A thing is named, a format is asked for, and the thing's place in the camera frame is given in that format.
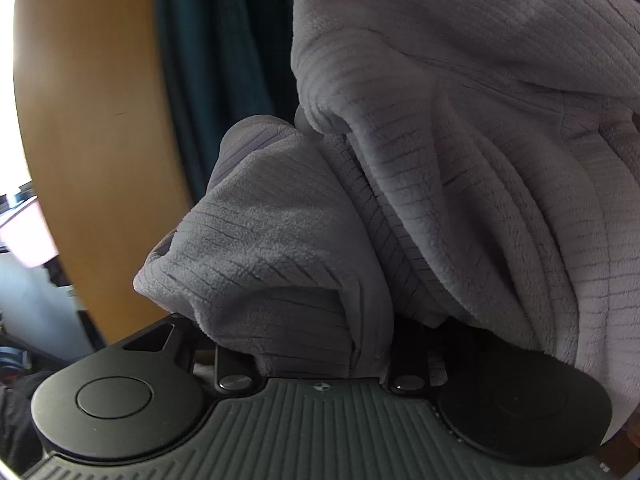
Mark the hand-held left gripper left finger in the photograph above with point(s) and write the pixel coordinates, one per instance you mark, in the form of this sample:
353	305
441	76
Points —
180	355

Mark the white basin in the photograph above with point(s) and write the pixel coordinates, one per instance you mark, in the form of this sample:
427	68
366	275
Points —
30	230

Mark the teal curtain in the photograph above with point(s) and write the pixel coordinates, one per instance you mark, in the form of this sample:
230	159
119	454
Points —
215	60

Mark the lavender fleece pajama top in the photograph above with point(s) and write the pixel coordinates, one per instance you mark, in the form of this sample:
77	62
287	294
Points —
450	160

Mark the wooden cabinet panel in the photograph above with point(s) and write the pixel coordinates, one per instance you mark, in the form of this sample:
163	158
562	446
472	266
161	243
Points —
100	110

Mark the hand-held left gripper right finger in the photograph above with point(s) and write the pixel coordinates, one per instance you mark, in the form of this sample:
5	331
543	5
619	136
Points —
407	355

